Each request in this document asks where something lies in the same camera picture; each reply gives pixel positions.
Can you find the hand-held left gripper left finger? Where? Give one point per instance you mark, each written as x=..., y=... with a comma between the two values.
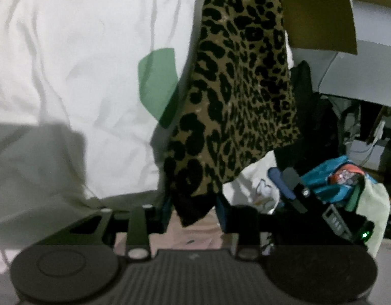
x=166, y=214

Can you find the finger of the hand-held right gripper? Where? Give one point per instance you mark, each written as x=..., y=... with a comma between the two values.
x=292, y=176
x=279, y=182

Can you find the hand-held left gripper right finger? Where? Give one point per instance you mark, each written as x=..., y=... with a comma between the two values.
x=223, y=216

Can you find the leopard print garment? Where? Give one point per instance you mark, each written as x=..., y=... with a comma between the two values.
x=239, y=85

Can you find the blue printed garment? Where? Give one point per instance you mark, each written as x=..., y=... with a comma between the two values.
x=319, y=178

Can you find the dark green garment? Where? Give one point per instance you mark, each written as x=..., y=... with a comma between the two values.
x=354, y=197

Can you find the pale green garment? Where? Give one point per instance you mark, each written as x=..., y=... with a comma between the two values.
x=373, y=203

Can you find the black folded garment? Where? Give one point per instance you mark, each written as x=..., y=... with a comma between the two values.
x=316, y=127

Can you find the brown cardboard sheet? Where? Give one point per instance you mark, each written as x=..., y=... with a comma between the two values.
x=316, y=16

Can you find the white printed duvet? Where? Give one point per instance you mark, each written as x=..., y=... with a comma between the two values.
x=71, y=54

